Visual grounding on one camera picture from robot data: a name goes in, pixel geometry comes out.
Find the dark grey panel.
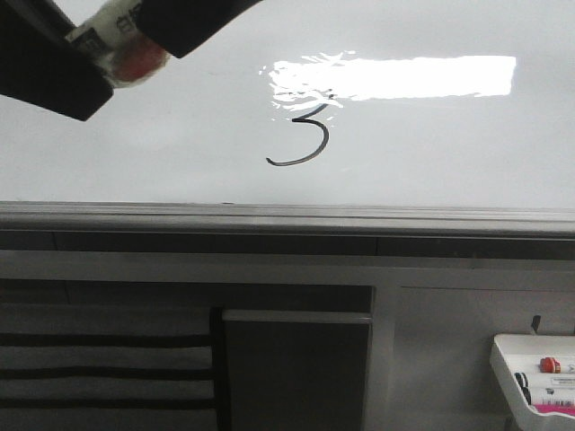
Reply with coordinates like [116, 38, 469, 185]
[224, 310, 371, 430]

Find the black capped marker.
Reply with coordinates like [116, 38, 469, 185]
[514, 373, 574, 408]

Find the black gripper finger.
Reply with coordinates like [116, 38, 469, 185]
[1, 0, 113, 121]
[137, 0, 259, 58]

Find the grey black striped slatted panel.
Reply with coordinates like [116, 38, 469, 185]
[1, 304, 230, 430]

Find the grey aluminium whiteboard tray rail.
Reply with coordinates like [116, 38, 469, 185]
[1, 201, 574, 260]

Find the red capped marker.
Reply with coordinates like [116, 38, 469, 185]
[539, 356, 575, 374]

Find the white plastic marker tray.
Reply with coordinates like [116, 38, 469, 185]
[490, 334, 574, 430]

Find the white glossy whiteboard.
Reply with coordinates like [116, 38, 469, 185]
[1, 1, 574, 209]

